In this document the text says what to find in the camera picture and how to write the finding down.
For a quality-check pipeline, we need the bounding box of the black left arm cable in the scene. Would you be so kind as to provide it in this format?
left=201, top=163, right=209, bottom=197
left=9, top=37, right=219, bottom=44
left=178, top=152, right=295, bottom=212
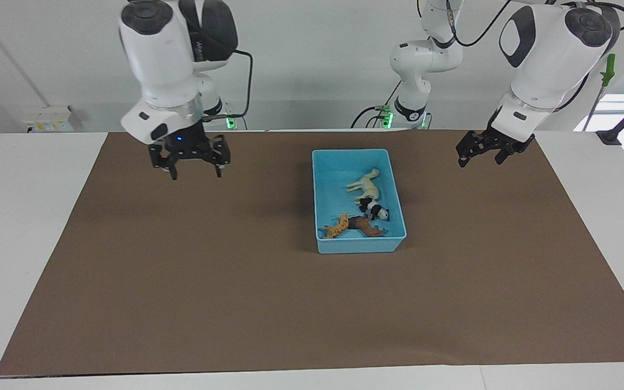
left=442, top=0, right=624, bottom=112

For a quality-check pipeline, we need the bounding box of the cream horse toy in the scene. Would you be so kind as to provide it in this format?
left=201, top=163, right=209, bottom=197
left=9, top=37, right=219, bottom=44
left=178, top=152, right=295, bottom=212
left=346, top=168, right=382, bottom=205

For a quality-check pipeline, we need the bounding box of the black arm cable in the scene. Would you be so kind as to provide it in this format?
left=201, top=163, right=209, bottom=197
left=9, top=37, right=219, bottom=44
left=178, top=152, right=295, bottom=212
left=442, top=0, right=624, bottom=112
left=204, top=49, right=253, bottom=121

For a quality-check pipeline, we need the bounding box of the brown table mat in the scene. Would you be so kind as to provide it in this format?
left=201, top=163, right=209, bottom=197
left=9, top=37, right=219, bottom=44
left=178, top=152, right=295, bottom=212
left=0, top=129, right=624, bottom=377

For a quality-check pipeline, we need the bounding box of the brown lion toy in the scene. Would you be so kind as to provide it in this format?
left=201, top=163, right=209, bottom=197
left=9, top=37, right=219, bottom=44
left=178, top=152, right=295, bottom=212
left=347, top=216, right=388, bottom=238

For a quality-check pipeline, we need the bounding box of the orange tiger toy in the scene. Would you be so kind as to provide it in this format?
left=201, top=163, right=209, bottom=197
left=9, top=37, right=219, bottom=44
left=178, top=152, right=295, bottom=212
left=320, top=212, right=352, bottom=239

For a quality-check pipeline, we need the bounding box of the black white panda toy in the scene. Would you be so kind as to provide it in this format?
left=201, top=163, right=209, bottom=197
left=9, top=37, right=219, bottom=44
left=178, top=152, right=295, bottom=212
left=359, top=197, right=392, bottom=222

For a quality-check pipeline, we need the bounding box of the light blue storage box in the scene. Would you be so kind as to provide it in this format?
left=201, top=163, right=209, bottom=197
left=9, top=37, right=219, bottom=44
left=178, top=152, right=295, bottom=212
left=312, top=149, right=407, bottom=254

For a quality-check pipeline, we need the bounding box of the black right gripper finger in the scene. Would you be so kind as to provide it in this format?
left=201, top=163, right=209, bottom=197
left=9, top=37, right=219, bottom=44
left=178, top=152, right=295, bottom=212
left=212, top=135, right=231, bottom=178
left=148, top=144, right=178, bottom=181

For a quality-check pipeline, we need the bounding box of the green handled pole tool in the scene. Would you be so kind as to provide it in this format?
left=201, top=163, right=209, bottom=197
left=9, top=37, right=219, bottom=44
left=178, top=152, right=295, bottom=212
left=583, top=53, right=616, bottom=131

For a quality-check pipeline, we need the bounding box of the black left base cable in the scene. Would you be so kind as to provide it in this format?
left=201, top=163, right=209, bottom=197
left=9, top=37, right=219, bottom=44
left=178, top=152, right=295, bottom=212
left=351, top=81, right=402, bottom=129

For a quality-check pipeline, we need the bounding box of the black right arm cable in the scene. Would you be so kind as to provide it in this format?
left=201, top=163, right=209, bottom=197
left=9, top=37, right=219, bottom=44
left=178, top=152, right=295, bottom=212
left=204, top=49, right=253, bottom=121

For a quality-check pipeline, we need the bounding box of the white wall socket box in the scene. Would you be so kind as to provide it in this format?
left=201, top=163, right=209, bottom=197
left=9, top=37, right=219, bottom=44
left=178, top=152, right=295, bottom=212
left=22, top=106, right=82, bottom=134

